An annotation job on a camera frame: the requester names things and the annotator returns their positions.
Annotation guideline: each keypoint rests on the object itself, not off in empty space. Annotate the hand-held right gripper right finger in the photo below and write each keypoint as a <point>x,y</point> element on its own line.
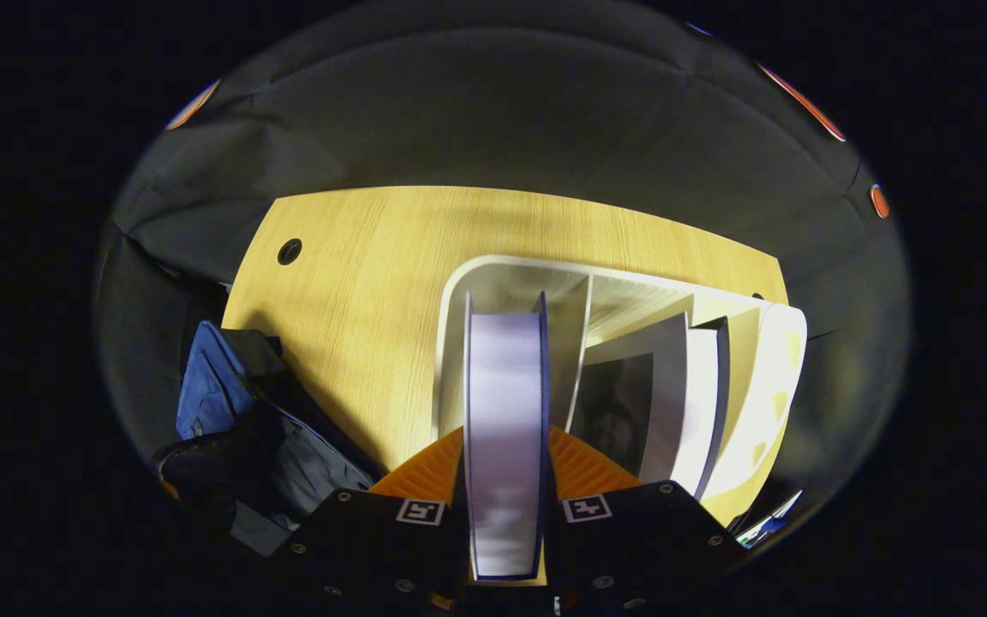
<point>639,540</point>

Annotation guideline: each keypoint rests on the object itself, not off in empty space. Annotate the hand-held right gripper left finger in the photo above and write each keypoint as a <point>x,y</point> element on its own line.
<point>373,540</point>

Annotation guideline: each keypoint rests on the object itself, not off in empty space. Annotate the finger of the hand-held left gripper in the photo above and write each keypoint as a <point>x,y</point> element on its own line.
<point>202,476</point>

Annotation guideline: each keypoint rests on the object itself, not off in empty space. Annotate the blue schoolbag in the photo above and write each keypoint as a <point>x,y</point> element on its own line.
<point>211,386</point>

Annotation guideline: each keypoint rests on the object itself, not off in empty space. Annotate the grey portrait cover book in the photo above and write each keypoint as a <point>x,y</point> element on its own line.
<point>622,411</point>

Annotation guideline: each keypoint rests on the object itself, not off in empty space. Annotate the blue spine book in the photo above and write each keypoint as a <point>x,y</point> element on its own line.
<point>504,428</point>

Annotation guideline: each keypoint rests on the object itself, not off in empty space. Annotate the white plastic bookshelf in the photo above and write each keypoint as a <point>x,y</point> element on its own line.
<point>780,360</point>

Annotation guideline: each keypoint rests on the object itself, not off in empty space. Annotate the black table grommet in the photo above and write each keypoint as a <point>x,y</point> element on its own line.
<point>290,251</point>

